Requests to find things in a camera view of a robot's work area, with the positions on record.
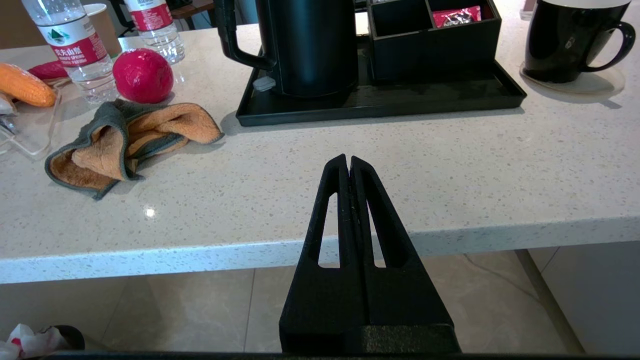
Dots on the crumpled white red paper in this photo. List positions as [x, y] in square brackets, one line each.
[30, 342]

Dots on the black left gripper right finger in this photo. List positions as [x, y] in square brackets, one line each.
[405, 310]

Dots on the orange fruit toy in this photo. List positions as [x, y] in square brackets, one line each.
[25, 87]

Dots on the red apple toy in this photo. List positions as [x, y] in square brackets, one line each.
[142, 75]

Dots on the black rectangular serving tray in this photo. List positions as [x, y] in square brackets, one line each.
[380, 102]

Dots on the brown black oven mitt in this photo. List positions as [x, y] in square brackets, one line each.
[125, 140]

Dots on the black electric kettle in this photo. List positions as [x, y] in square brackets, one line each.
[310, 50]

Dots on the black waste bin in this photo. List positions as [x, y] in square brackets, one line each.
[75, 337]

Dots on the red packet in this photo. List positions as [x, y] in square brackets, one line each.
[457, 16]

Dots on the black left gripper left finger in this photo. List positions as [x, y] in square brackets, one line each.
[320, 310]

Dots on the black compartment organizer box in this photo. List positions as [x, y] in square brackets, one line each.
[435, 50]

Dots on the water bottle red cap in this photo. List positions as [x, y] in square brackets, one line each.
[80, 50]
[160, 30]

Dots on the brown wooden desk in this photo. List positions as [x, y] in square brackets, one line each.
[192, 7]

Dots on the red chili pepper toy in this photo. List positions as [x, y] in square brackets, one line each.
[50, 70]

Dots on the QR code sign stand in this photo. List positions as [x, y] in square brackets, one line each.
[527, 9]

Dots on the paper cup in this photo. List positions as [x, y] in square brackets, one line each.
[110, 30]

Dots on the black mug white inside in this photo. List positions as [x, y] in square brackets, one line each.
[565, 45]

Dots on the clear plastic bag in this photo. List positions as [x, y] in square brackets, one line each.
[35, 130]

